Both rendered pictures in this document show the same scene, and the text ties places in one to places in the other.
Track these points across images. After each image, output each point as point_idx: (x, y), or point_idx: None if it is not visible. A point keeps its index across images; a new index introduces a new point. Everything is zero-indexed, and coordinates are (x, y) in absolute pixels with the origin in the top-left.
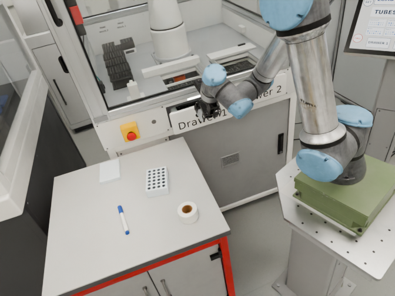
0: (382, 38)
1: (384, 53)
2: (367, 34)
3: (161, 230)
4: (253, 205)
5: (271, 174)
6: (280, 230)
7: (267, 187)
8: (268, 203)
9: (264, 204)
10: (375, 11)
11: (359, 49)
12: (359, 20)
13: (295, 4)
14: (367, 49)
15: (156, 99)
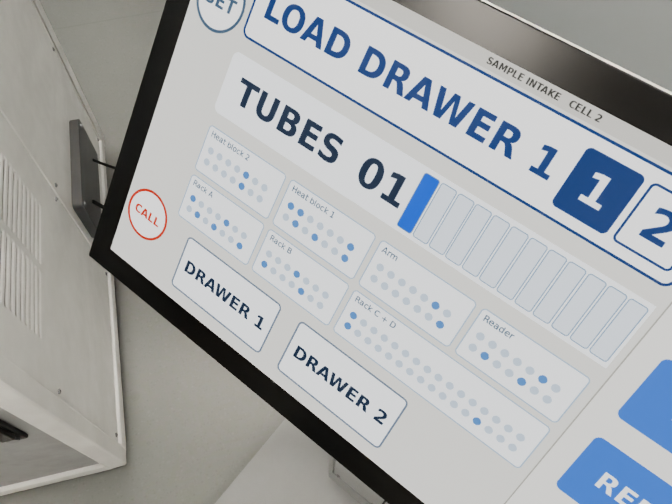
0: (245, 281)
1: (239, 366)
2: (189, 217)
3: None
4: (9, 497)
5: (25, 462)
6: None
7: (32, 475)
8: (56, 500)
9: (41, 499)
10: (244, 90)
11: (147, 283)
12: (165, 111)
13: None
14: (178, 301)
15: None
